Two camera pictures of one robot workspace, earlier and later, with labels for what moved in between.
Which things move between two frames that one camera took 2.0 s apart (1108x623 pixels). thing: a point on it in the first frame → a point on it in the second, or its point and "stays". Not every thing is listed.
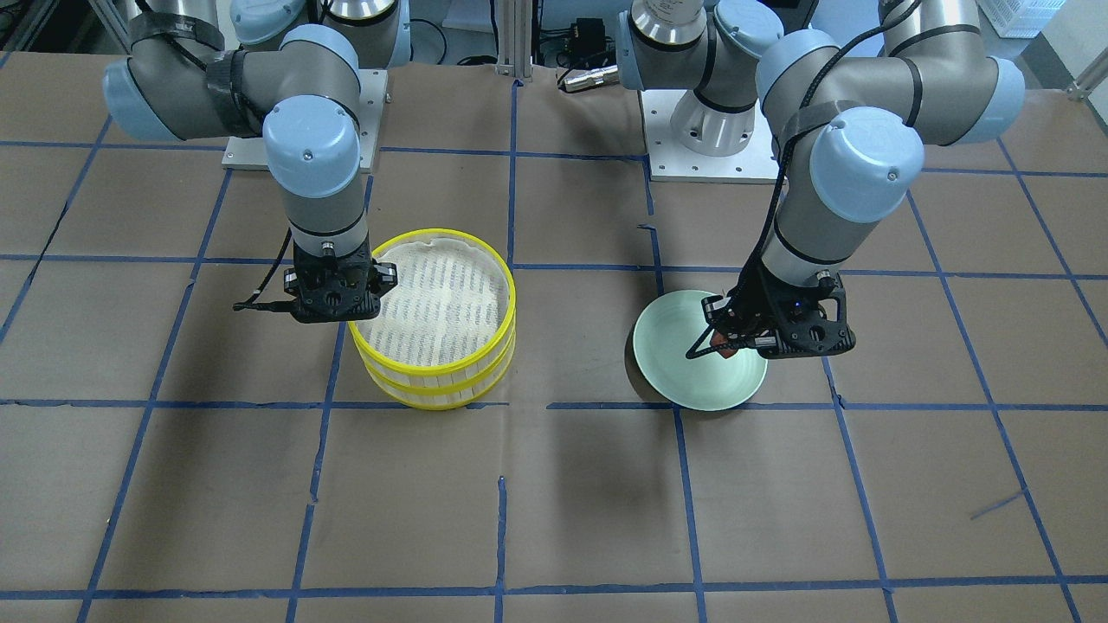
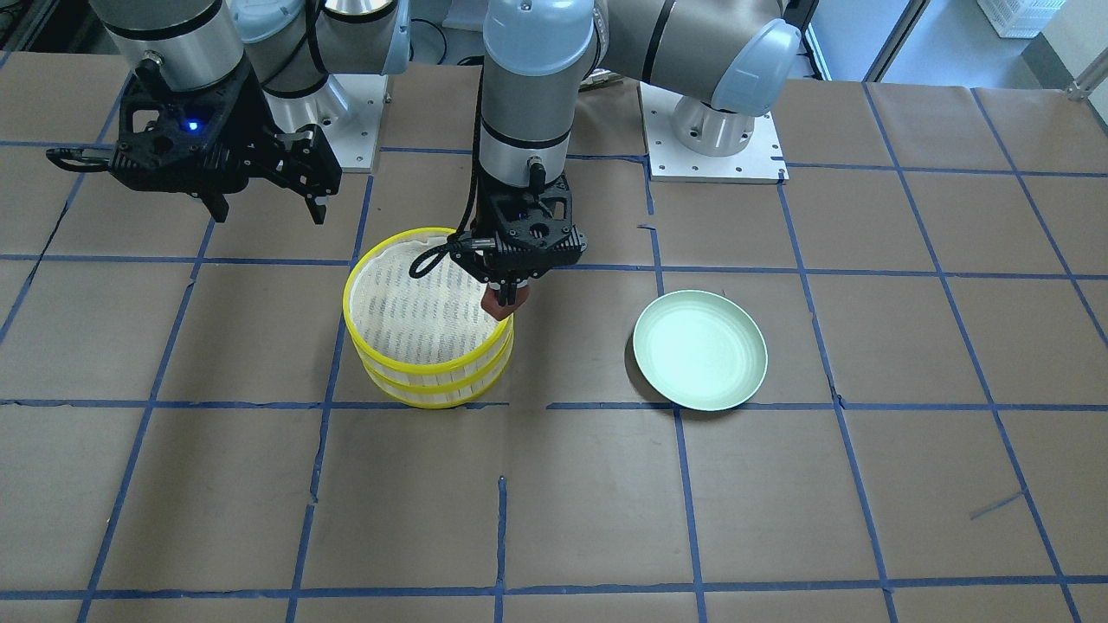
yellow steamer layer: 451,317 stays
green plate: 666,330 stays
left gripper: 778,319 → 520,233
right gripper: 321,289 → 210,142
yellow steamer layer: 440,391 stays
